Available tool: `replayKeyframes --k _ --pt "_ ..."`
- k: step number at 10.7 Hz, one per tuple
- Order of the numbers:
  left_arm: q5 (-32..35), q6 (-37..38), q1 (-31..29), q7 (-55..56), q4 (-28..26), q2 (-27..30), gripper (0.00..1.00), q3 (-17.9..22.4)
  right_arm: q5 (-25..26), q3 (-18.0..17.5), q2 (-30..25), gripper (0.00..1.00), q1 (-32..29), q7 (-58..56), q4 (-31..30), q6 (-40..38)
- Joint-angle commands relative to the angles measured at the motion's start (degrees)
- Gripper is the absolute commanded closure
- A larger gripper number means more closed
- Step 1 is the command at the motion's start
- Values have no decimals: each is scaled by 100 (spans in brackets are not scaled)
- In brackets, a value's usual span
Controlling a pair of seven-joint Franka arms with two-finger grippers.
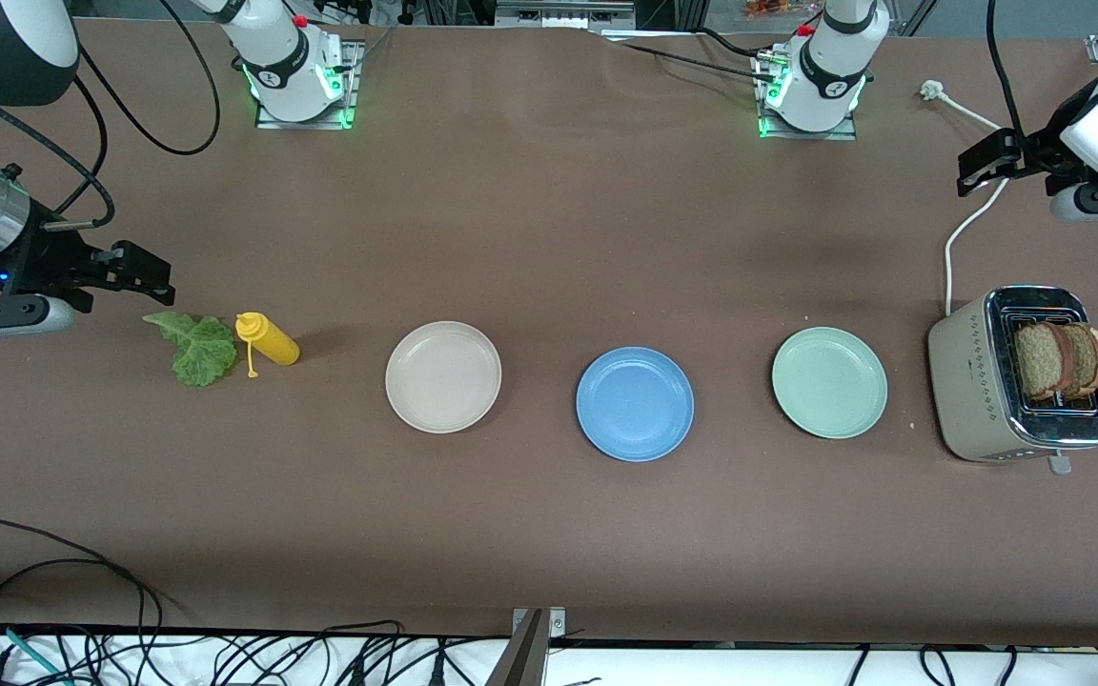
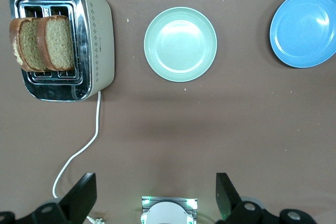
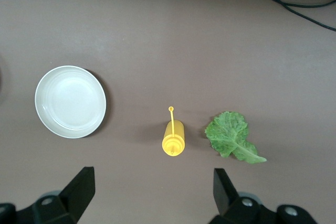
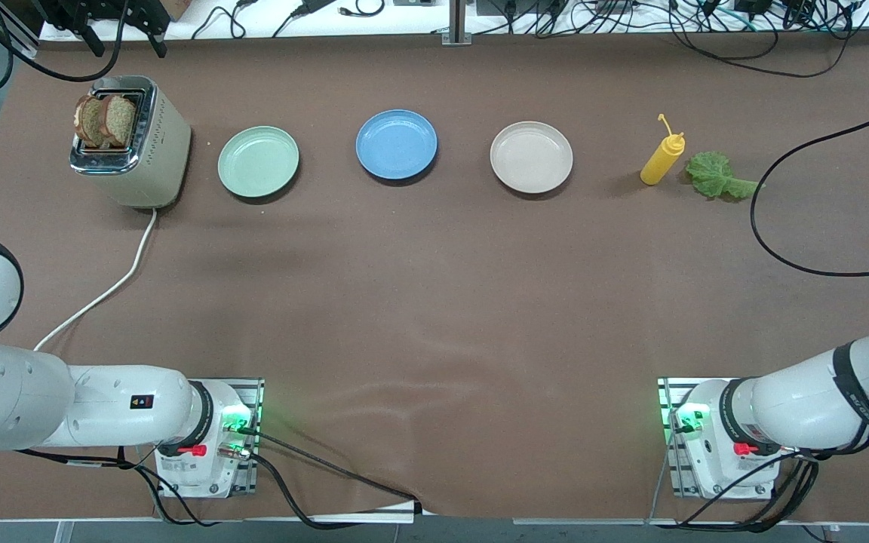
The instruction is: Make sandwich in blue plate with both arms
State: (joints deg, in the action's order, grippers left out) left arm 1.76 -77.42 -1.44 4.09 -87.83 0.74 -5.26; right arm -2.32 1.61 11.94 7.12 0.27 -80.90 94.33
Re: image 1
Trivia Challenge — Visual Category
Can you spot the green lettuce leaf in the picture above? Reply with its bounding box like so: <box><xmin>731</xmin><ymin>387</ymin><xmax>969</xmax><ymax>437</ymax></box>
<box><xmin>142</xmin><ymin>312</ymin><xmax>238</xmax><ymax>388</ymax></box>

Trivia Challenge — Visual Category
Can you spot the yellow squeeze bottle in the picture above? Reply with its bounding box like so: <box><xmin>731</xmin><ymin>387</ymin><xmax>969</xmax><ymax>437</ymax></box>
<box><xmin>234</xmin><ymin>312</ymin><xmax>301</xmax><ymax>379</ymax></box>

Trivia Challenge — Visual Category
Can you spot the brown bread slice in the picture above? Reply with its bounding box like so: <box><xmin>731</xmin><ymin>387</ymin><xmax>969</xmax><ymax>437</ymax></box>
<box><xmin>1062</xmin><ymin>324</ymin><xmax>1098</xmax><ymax>395</ymax></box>
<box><xmin>1014</xmin><ymin>322</ymin><xmax>1076</xmax><ymax>401</ymax></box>

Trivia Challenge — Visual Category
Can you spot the light green plate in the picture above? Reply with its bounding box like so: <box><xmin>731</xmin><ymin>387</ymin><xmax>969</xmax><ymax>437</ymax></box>
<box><xmin>771</xmin><ymin>327</ymin><xmax>889</xmax><ymax>440</ymax></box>

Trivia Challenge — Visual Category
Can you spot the beige plate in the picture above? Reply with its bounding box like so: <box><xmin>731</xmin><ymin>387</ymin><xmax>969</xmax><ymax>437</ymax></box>
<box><xmin>385</xmin><ymin>321</ymin><xmax>503</xmax><ymax>434</ymax></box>

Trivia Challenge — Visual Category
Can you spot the blue plate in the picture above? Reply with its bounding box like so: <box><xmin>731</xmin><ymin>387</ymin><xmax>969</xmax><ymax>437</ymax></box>
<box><xmin>576</xmin><ymin>346</ymin><xmax>695</xmax><ymax>463</ymax></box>

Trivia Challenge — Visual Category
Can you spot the beige chrome toaster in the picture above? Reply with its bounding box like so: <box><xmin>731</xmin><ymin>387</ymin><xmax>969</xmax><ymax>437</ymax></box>
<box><xmin>927</xmin><ymin>285</ymin><xmax>1098</xmax><ymax>475</ymax></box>

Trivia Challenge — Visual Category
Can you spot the grey power strip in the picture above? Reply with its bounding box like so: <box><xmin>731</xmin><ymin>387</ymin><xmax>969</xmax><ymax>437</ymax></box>
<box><xmin>495</xmin><ymin>0</ymin><xmax>637</xmax><ymax>31</ymax></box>

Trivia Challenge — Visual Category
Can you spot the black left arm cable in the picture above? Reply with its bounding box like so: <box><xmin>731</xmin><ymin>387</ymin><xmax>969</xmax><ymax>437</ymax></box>
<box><xmin>985</xmin><ymin>0</ymin><xmax>1028</xmax><ymax>153</ymax></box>

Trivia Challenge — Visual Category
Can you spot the white toaster power cord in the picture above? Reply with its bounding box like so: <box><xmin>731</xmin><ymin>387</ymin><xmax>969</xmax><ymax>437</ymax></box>
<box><xmin>920</xmin><ymin>80</ymin><xmax>1012</xmax><ymax>317</ymax></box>

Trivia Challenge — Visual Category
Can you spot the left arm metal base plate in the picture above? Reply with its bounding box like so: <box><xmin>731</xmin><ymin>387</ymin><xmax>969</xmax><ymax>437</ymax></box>
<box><xmin>754</xmin><ymin>48</ymin><xmax>861</xmax><ymax>142</ymax></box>

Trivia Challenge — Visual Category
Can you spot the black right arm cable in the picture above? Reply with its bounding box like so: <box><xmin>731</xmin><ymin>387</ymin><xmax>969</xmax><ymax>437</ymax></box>
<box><xmin>0</xmin><ymin>0</ymin><xmax>223</xmax><ymax>230</ymax></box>

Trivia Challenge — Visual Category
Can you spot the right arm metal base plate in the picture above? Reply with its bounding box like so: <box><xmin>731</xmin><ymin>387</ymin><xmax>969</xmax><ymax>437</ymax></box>
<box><xmin>255</xmin><ymin>40</ymin><xmax>364</xmax><ymax>131</ymax></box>

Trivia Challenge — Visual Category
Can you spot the black cable to arm base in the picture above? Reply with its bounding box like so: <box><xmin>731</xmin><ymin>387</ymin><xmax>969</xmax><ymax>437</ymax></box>
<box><xmin>606</xmin><ymin>27</ymin><xmax>779</xmax><ymax>85</ymax></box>

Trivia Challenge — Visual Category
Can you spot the teal cable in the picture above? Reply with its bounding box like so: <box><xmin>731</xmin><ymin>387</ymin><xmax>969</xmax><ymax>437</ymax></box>
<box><xmin>0</xmin><ymin>621</ymin><xmax>73</xmax><ymax>686</ymax></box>

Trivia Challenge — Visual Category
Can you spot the grey metal bracket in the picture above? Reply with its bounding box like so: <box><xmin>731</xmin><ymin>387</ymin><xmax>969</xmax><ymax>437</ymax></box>
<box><xmin>487</xmin><ymin>607</ymin><xmax>567</xmax><ymax>686</ymax></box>

